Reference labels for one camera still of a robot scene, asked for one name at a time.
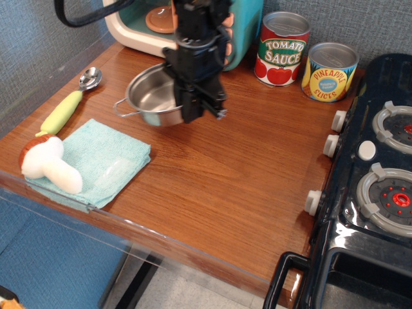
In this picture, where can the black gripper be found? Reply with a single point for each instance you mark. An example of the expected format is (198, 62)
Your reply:
(196, 71)

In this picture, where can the stainless steel pot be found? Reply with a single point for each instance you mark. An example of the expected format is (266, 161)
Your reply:
(151, 94)

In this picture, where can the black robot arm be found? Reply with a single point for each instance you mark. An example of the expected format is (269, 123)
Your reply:
(201, 22)

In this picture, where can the toy microwave teal cream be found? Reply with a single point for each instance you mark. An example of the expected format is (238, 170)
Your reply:
(129, 27)

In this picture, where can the teal folded cloth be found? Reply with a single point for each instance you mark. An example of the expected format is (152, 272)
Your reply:
(106, 159)

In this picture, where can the tomato sauce can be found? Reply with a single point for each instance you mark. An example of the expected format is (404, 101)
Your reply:
(283, 40)

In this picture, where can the pineapple slices can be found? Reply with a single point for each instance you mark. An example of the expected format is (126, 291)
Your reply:
(329, 71)

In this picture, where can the plush white mushroom toy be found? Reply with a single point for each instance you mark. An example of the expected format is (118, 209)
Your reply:
(42, 157)

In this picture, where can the clear acrylic barrier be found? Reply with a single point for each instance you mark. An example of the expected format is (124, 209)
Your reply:
(54, 256)

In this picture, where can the black toy stove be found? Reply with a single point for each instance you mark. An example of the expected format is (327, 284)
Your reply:
(360, 246)

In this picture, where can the spoon with yellow handle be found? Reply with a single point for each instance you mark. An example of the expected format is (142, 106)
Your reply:
(57, 119)

